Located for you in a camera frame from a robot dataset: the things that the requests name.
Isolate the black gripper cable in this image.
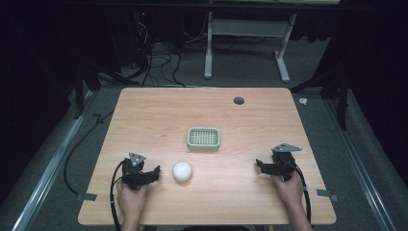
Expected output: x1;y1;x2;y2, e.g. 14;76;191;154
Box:
290;163;313;224
109;159;127;231

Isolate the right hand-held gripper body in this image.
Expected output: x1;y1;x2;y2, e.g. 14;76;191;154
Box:
270;142;303;183

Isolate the green soap dish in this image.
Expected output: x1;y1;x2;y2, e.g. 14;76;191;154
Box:
186;126;221;152

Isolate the black floor cable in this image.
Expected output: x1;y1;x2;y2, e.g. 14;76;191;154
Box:
63;110;115;195

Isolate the silver floor rail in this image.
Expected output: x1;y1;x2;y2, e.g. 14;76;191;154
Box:
322;97;398;231
12;89;98;231

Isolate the person's right hand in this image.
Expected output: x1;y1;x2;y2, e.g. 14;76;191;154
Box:
271;172;305;210

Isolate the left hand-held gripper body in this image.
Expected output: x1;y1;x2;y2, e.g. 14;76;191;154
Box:
121;152;152;191

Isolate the person's left hand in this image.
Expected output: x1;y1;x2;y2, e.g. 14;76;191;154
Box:
115;179;149;223

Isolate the tangle of black cables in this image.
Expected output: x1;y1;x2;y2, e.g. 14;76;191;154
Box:
129;13;188;89

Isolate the white metal desk frame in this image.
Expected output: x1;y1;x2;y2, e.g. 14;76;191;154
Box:
203;11;298;84

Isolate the grey tape strip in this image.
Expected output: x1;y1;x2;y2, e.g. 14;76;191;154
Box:
76;192;98;202
316;189;339;203

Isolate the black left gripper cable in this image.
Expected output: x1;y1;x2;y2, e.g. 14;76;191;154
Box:
109;159;127;231

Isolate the black metal stand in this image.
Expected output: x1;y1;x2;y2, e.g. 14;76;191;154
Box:
290;68;351;132
72;59;140;120

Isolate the round white soap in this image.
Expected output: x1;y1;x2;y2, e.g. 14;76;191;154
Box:
172;161;194;183

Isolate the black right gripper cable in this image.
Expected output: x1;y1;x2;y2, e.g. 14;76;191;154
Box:
290;163;313;224

